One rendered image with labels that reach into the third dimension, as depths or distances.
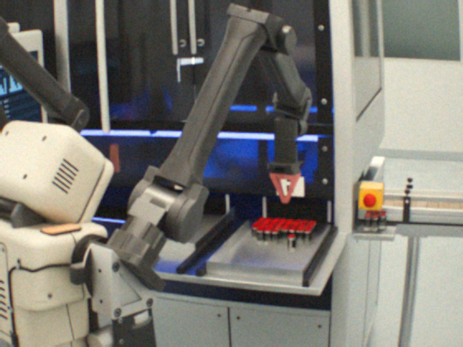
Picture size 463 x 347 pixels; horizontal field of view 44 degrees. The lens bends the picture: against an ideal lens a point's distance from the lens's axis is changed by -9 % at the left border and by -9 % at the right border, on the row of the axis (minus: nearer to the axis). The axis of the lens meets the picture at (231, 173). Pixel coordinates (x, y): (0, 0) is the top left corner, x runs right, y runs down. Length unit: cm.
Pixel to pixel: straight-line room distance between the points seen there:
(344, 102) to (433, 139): 473
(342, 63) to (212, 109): 83
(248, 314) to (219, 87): 122
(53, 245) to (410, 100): 569
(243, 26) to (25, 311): 61
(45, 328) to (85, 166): 29
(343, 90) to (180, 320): 100
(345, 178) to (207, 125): 91
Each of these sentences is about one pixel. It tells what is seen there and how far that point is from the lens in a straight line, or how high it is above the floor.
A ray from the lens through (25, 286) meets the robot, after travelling 99.
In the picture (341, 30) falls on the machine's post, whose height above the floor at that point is 149.
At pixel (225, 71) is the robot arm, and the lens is 103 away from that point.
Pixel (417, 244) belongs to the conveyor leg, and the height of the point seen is 80.
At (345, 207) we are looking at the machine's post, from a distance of 188.
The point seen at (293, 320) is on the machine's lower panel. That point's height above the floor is 55.
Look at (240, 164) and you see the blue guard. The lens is 193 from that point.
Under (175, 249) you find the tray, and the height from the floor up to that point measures 89.
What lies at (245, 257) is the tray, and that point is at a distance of 174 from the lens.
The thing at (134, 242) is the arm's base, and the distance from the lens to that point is 94.
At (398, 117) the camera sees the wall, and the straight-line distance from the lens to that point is 648.
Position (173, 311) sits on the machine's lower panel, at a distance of 223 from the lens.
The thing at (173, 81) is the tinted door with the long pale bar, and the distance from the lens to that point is 197.
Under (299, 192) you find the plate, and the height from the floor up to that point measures 100.
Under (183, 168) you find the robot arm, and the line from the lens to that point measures 100.
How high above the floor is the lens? 155
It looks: 15 degrees down
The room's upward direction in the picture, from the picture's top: 3 degrees counter-clockwise
